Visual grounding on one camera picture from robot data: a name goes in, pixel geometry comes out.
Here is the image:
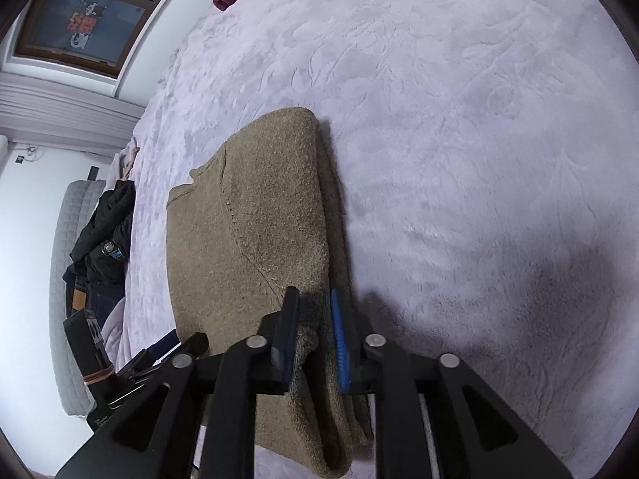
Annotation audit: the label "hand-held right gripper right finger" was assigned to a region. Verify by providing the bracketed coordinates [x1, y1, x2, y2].
[329, 287, 575, 479]

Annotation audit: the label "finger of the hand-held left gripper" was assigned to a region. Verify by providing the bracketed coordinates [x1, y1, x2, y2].
[117, 332, 209, 385]

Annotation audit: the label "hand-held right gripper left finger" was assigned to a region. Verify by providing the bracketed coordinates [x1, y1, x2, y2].
[55, 287, 301, 479]

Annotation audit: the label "tan knitted sweater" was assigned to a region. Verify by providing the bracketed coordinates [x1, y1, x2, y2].
[166, 106, 375, 479]

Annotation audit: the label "blue jeans with leather patch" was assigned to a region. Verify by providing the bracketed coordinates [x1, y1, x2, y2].
[62, 279, 125, 330]

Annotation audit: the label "black clothing heap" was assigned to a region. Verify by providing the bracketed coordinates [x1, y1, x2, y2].
[62, 180, 137, 310]

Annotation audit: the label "grey padded headboard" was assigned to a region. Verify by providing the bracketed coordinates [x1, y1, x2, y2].
[49, 178, 121, 417]

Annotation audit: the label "white crumpled cloth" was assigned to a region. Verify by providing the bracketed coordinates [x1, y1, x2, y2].
[107, 137, 141, 180]

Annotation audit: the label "lavender plush blanket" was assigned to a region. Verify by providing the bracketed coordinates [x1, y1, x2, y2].
[102, 0, 639, 479]

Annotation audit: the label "white curtain valance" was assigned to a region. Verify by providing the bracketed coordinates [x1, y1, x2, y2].
[0, 71, 147, 154]

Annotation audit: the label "dark framed window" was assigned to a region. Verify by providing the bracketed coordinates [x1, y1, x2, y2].
[14, 0, 193, 81]

